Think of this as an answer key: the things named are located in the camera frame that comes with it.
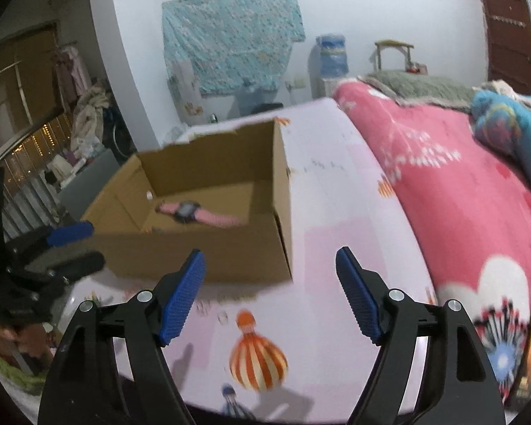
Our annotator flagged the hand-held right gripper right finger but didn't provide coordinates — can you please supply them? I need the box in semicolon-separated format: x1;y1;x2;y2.
335;246;506;425

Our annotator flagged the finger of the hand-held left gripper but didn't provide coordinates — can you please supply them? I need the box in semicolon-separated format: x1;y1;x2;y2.
23;250;107;283
9;220;95;258

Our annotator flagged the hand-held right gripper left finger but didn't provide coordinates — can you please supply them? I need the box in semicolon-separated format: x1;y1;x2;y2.
38;249;207;425

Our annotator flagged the brown cardboard box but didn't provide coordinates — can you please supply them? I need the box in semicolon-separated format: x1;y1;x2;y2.
80;117;293;285

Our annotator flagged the purple smartwatch with pink strap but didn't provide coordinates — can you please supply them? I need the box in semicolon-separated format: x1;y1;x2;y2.
156;201;244;230

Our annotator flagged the pile of clothes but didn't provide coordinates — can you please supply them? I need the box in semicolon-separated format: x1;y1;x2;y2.
68;80;116;155

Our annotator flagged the pink floral blanket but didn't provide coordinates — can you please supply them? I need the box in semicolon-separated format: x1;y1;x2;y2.
332;77;531;412

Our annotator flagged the wooden cabinet with lights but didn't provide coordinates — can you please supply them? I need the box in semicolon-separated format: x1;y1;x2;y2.
0;22;72;169

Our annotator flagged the grey fuzzy blanket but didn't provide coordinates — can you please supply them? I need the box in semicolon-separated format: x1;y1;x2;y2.
358;70;481;113

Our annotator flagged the blue patterned blanket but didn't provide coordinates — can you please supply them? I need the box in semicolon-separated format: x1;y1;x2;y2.
471;89;531;213

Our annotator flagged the blue water bottle dispenser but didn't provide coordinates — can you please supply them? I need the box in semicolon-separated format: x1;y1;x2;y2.
310;33;350;98

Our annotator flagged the wooden chair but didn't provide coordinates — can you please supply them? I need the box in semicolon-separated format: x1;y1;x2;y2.
374;40;414;72

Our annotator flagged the brown wooden door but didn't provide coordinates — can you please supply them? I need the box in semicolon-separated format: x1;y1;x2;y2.
475;0;531;96

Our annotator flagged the teal floral wall cloth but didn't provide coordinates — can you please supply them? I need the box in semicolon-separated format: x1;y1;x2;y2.
161;0;305;96

